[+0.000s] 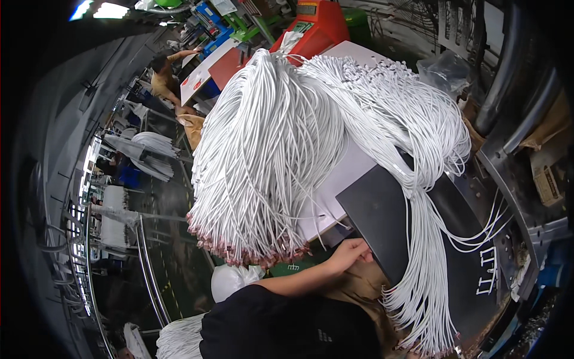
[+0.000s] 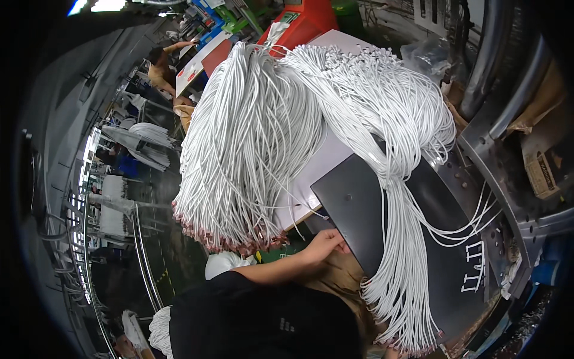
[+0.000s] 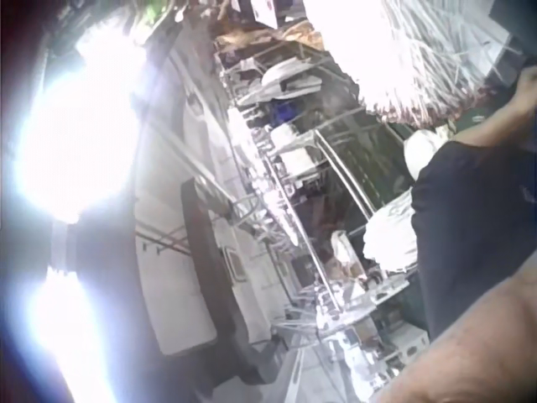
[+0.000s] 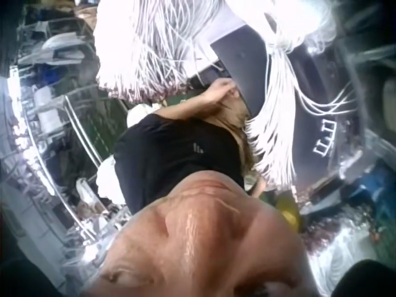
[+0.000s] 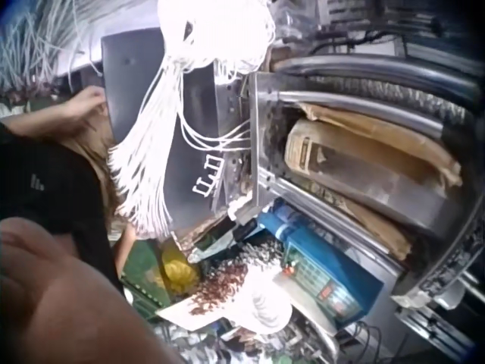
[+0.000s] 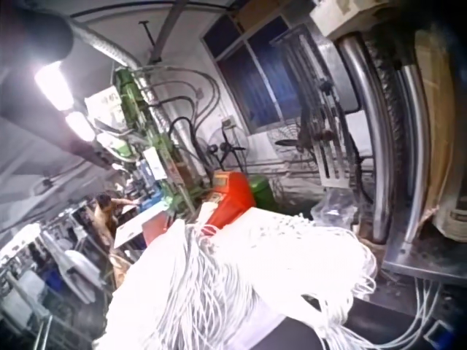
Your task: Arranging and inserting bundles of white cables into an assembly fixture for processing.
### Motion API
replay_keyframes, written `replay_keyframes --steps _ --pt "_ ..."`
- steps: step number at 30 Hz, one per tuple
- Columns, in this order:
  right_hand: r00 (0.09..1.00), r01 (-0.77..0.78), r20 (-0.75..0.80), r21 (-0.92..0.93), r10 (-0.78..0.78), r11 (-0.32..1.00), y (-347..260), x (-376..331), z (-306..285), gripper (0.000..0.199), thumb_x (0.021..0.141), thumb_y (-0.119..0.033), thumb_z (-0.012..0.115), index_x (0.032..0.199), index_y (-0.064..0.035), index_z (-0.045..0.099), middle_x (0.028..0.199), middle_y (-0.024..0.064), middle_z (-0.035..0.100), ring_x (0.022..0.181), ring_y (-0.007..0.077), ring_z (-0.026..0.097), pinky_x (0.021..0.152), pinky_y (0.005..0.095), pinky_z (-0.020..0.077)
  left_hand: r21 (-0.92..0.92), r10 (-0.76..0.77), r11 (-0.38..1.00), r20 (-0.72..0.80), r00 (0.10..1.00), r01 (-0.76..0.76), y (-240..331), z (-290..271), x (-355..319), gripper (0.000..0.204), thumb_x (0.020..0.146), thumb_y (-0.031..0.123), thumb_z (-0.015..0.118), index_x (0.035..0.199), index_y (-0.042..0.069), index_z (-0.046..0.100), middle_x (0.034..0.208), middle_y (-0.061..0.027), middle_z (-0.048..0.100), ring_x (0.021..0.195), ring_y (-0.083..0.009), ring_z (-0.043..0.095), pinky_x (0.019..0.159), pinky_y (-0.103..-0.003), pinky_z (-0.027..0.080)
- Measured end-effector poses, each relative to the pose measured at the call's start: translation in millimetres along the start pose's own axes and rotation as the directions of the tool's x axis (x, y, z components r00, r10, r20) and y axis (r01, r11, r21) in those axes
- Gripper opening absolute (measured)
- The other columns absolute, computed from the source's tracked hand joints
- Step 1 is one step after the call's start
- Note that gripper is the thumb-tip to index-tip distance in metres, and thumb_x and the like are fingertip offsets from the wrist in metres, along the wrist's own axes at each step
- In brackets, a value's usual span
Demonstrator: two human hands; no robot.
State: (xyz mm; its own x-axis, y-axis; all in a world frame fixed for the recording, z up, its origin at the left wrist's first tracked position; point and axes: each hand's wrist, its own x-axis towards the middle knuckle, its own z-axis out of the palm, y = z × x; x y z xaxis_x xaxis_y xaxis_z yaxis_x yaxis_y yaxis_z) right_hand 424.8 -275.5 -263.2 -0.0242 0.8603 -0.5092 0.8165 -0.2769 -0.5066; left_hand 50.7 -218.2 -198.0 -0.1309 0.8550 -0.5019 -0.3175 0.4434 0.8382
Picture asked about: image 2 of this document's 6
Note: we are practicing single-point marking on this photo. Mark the person's left hand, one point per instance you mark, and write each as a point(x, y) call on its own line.
point(323, 247)

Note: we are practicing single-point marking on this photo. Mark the person's left fingers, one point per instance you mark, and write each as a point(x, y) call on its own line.
point(341, 247)

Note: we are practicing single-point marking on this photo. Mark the black metal panel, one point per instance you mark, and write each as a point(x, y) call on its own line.
point(354, 211)

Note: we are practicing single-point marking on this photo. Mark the person's body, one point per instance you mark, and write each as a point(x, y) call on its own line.
point(264, 318)

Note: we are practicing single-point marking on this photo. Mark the white sack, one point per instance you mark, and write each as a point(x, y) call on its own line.
point(224, 264)

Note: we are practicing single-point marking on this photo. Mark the clear plastic bag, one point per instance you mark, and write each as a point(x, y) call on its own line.
point(426, 56)

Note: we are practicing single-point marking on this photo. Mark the cardboard box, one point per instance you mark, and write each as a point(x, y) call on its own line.
point(540, 173)

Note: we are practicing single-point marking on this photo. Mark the white cloth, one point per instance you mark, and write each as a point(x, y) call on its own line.
point(276, 33)

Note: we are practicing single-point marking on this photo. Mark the red machine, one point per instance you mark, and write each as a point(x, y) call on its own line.
point(314, 20)

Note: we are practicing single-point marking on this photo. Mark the white table with red spots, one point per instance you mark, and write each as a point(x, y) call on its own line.
point(193, 72)

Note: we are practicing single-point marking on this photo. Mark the blue and green machine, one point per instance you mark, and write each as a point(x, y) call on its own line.
point(215, 18)

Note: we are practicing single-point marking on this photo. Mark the grey metal machine frame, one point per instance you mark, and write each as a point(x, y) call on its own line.
point(506, 170)

